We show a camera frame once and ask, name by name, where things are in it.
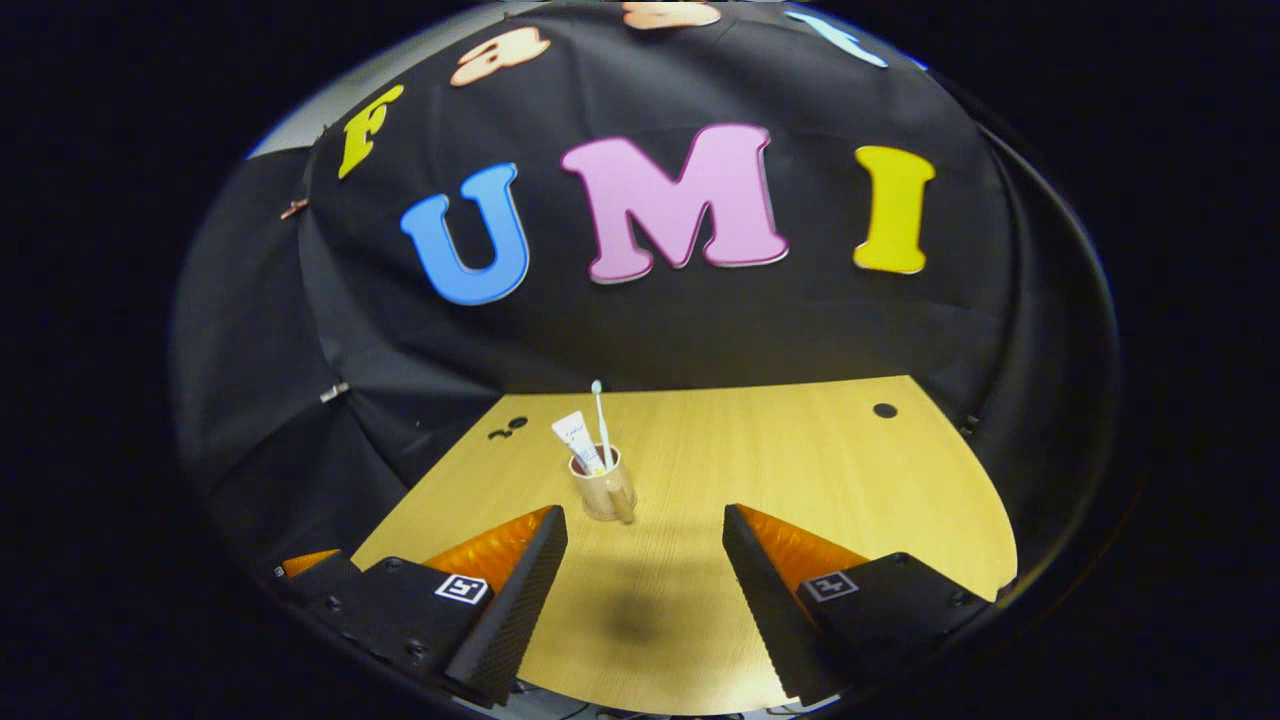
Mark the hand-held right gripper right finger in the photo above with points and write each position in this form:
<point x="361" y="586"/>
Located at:
<point x="765" y="610"/>

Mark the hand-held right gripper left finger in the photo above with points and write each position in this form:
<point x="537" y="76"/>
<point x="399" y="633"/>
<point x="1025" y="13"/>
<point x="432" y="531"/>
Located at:
<point x="520" y="600"/>

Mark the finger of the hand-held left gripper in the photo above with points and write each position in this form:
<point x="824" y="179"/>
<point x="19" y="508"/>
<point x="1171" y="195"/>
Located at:
<point x="320" y="577"/>

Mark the beige cup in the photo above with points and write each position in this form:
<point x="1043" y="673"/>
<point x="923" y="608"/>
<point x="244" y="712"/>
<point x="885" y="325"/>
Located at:
<point x="598" y="495"/>

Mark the white toothpaste tube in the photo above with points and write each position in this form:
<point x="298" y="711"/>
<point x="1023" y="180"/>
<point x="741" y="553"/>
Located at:
<point x="578" y="438"/>

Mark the white toothbrush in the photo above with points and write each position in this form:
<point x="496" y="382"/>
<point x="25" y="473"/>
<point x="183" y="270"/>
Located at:
<point x="601" y="420"/>

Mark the wooden desktop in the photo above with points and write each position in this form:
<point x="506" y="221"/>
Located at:
<point x="800" y="470"/>

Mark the silver cloth clip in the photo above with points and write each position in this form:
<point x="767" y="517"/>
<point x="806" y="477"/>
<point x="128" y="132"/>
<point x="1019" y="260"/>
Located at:
<point x="334" y="392"/>

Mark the black backdrop cloth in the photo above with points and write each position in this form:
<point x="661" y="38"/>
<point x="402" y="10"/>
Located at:
<point x="650" y="330"/>

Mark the copper cloth clip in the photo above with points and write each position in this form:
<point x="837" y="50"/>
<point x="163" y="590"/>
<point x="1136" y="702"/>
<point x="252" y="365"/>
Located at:
<point x="293" y="208"/>

